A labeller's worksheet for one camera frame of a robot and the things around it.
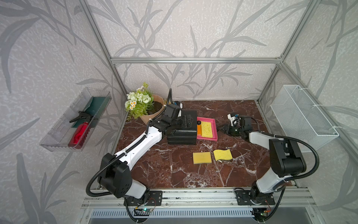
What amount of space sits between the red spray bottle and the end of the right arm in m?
0.72

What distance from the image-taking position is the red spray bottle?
562 millimetres

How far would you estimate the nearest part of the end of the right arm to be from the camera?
0.74 m
